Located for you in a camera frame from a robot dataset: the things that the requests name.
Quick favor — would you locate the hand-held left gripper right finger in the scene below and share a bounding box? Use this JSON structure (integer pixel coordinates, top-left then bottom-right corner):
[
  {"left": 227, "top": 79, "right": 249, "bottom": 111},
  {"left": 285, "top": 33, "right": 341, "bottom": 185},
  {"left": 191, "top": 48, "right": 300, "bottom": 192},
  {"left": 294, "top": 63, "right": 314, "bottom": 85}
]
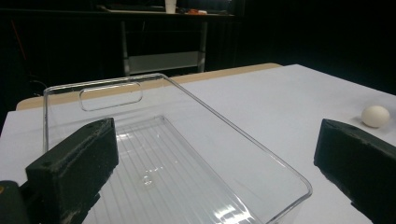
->
[{"left": 313, "top": 119, "right": 396, "bottom": 224}]

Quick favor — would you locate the metal frame desk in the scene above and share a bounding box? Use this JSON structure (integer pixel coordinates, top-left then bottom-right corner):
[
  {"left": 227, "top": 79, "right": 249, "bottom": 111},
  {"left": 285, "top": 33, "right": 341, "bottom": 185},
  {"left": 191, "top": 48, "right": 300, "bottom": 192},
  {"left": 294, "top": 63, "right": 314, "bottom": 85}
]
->
[{"left": 99, "top": 4, "right": 237, "bottom": 77}]

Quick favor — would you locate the white egg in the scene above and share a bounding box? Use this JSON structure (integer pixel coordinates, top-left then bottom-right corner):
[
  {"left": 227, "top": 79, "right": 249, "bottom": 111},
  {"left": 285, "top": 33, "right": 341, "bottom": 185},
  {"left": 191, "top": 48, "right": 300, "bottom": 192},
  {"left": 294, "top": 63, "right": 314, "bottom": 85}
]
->
[{"left": 361, "top": 105, "right": 391, "bottom": 129}]

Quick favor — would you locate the clear plastic container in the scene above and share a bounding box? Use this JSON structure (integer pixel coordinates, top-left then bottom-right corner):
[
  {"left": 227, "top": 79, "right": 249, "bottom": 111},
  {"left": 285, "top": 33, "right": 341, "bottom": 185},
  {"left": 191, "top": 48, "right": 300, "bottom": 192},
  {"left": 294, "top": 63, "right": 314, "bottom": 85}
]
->
[{"left": 42, "top": 73, "right": 313, "bottom": 224}]

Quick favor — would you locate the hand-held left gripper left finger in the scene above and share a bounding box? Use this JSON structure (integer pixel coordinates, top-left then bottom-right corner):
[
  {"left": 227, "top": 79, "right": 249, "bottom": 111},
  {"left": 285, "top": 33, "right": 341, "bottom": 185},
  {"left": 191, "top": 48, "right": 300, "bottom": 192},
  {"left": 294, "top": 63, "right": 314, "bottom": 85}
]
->
[{"left": 25, "top": 117, "right": 120, "bottom": 224}]

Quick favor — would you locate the white cup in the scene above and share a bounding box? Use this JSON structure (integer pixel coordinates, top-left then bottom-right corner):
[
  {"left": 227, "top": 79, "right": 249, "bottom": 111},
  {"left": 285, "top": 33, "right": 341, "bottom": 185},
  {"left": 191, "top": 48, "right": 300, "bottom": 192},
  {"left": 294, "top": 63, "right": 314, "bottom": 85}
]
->
[{"left": 164, "top": 0, "right": 177, "bottom": 14}]

